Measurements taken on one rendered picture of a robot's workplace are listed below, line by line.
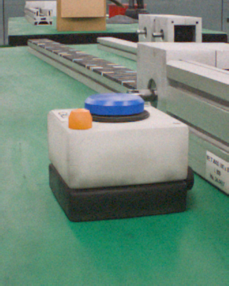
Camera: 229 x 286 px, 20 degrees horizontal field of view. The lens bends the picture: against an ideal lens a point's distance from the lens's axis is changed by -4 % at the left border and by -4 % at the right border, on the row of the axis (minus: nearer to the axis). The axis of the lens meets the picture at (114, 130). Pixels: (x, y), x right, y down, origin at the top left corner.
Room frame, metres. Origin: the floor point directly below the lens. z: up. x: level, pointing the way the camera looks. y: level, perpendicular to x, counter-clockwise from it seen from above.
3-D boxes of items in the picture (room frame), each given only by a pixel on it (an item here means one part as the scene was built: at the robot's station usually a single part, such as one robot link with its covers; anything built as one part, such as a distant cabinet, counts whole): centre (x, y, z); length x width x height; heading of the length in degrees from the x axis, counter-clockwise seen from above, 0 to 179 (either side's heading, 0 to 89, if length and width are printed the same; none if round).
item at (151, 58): (0.63, -0.07, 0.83); 0.12 x 0.09 x 0.10; 105
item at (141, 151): (0.44, -0.01, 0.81); 0.10 x 0.08 x 0.06; 105
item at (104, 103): (0.44, 0.00, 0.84); 0.04 x 0.04 x 0.02
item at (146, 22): (1.73, -0.11, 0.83); 0.11 x 0.10 x 0.10; 106
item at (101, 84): (1.25, 0.08, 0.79); 0.96 x 0.04 x 0.03; 15
